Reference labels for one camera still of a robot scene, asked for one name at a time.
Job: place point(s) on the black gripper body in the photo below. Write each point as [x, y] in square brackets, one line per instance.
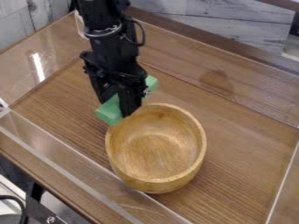
[114, 48]

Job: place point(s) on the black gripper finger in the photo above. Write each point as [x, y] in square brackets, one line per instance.
[104, 87]
[132, 92]

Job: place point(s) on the green rectangular block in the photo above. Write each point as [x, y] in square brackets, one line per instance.
[109, 111]

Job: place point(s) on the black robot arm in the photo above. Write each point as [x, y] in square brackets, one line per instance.
[106, 8]

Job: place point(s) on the brown wooden bowl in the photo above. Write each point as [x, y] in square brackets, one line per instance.
[157, 148]

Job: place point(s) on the clear acrylic tray enclosure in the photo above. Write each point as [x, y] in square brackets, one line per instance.
[206, 155]

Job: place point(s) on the black metal table bracket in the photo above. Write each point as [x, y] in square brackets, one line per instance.
[36, 210]

